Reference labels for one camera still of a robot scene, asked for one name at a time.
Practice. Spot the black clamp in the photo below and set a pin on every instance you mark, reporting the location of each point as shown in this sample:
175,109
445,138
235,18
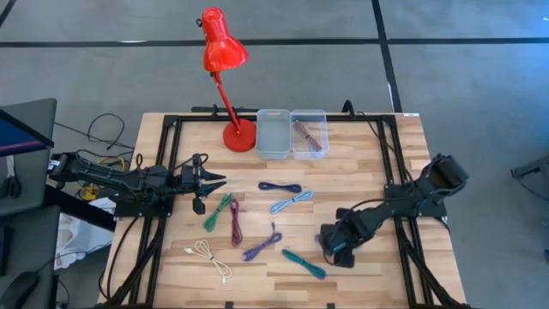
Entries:
349,107

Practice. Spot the red desk lamp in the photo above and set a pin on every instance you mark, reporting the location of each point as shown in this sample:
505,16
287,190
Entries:
223,51

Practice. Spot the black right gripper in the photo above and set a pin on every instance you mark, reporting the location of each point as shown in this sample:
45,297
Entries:
334,238

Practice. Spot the left clear plastic bin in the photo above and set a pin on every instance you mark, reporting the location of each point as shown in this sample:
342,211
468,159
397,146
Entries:
273,137

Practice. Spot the black computer mouse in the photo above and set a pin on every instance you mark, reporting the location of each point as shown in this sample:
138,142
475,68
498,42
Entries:
17,292

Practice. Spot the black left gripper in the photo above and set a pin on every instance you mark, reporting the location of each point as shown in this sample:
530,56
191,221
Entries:
188,178

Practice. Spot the white plastic bag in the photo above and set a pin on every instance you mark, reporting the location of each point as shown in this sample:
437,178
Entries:
77,236

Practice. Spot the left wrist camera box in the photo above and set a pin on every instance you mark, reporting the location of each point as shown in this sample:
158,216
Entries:
198,206

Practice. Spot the clear plastic bin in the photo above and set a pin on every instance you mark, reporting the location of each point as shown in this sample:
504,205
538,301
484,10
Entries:
273,137
319,124

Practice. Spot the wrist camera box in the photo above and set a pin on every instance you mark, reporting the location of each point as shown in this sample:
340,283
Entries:
198,206
345,259

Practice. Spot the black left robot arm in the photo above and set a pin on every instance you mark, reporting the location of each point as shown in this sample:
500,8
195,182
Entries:
107,177

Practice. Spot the blue screen monitor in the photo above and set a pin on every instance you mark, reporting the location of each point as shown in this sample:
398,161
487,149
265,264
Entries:
17,137

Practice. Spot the grey desk top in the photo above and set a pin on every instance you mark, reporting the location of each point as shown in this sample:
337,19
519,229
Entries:
36,180
30,240

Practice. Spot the black desk rail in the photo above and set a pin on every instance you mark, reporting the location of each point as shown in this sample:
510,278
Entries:
77,208

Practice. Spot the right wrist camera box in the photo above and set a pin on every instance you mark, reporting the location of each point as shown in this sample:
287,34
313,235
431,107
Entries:
345,259

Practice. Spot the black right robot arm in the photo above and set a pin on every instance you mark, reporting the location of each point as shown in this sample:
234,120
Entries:
386,212

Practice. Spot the black aluminium table frame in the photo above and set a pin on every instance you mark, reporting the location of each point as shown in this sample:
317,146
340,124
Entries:
193,116

